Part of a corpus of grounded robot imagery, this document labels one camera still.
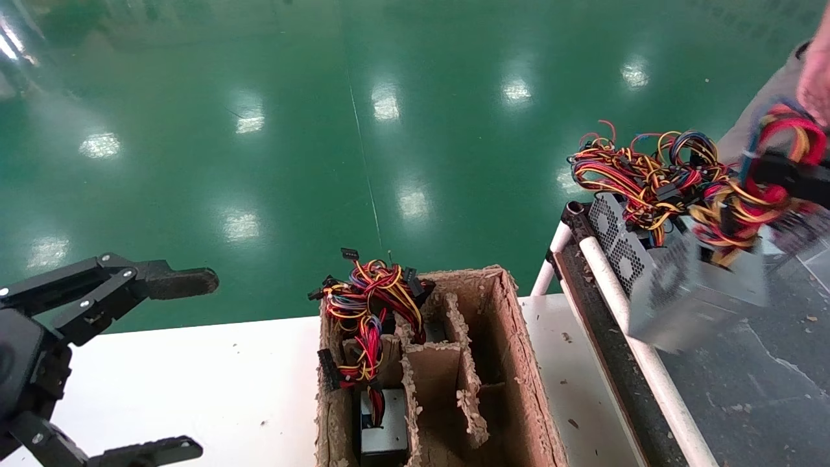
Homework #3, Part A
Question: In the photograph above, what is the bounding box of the brown pulp cardboard divider box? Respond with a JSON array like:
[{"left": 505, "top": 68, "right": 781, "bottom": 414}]
[{"left": 314, "top": 265, "right": 569, "bottom": 467}]

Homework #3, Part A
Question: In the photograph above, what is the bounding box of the silver power supply with cables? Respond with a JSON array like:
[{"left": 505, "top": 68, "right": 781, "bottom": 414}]
[{"left": 626, "top": 97, "right": 830, "bottom": 355}]

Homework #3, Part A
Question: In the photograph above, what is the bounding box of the person bare hand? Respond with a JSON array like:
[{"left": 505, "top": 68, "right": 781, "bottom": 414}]
[{"left": 796, "top": 5, "right": 830, "bottom": 128}]

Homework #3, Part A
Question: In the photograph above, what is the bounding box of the power supply with cable bundle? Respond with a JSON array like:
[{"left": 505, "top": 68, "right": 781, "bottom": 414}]
[{"left": 568, "top": 119, "right": 730, "bottom": 300}]

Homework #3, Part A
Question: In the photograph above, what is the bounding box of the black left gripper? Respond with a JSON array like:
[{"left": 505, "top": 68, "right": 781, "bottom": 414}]
[{"left": 0, "top": 253, "right": 220, "bottom": 467}]

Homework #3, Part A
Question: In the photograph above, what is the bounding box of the power supply with coloured cables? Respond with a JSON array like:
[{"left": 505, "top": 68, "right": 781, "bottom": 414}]
[{"left": 308, "top": 248, "right": 436, "bottom": 467}]

